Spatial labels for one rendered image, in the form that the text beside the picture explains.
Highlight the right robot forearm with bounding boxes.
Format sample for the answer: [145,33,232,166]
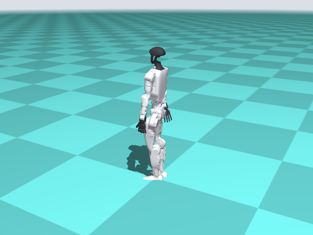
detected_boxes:
[160,90,167,108]

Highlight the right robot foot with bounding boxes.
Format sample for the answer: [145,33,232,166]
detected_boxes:
[150,171,168,177]

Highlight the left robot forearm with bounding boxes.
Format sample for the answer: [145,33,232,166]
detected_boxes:
[140,95,149,121]

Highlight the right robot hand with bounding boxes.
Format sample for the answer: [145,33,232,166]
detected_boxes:
[164,103,172,122]

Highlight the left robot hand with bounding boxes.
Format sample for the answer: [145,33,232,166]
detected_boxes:
[136,116,146,133]

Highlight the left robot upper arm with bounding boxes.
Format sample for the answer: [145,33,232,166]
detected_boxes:
[143,71,156,101]

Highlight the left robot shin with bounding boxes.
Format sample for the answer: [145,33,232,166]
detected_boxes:
[149,148,160,178]

